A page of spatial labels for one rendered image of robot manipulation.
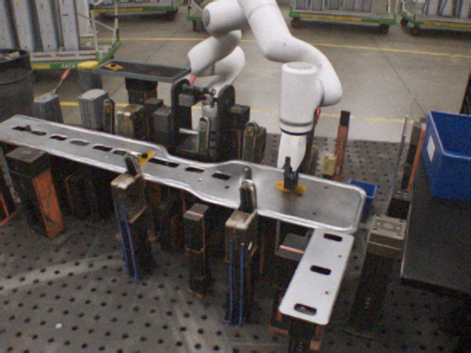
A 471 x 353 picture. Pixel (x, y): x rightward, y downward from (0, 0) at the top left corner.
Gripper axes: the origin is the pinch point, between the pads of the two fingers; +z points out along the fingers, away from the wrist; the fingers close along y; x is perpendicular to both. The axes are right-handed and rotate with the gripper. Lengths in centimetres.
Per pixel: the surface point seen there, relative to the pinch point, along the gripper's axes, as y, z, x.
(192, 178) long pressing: 4.7, 3.8, -27.4
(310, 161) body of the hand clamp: -13.1, 0.7, 2.1
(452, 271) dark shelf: 20.0, 0.8, 42.7
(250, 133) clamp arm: -14.4, -3.9, -17.5
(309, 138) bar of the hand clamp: -13.5, -6.5, 1.1
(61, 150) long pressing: 7, 4, -76
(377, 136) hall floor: -263, 104, 10
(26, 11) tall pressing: -276, 21, -413
